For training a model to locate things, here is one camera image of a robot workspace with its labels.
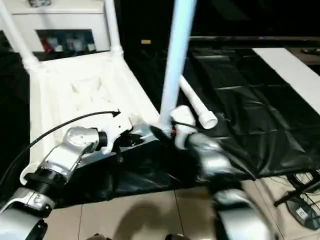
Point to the white plastic table leg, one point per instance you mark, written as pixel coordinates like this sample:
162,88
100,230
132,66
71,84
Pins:
175,62
17,32
197,102
112,27

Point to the white plastic stool seat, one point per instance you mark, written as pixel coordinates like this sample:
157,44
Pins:
75,75

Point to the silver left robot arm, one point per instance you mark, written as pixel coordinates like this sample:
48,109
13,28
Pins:
70,147

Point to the black work mat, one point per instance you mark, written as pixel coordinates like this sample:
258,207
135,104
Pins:
250,137

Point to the small tan label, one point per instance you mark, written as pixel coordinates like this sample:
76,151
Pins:
146,41

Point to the small white cup in cabinet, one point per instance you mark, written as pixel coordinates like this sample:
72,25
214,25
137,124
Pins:
91,47

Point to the dark rounded object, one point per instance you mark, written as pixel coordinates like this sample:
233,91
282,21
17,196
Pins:
175,237
98,237

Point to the long black rod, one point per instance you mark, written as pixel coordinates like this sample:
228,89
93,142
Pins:
250,38

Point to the white flat sheet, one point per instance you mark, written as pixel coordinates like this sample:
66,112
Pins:
295,72

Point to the black stand foot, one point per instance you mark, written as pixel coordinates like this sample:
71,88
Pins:
295,193

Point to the white cabinet with glass doors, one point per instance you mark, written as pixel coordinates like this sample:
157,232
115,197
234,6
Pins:
62,20

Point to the grey stand base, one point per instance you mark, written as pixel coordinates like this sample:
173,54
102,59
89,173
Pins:
303,213

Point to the dark object on cabinet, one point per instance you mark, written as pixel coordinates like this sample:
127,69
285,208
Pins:
36,3

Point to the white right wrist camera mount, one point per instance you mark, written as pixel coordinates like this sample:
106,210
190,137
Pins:
183,117

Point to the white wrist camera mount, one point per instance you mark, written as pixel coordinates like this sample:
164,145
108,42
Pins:
117,127
183,117

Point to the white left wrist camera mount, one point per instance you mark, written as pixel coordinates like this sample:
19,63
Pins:
117,127

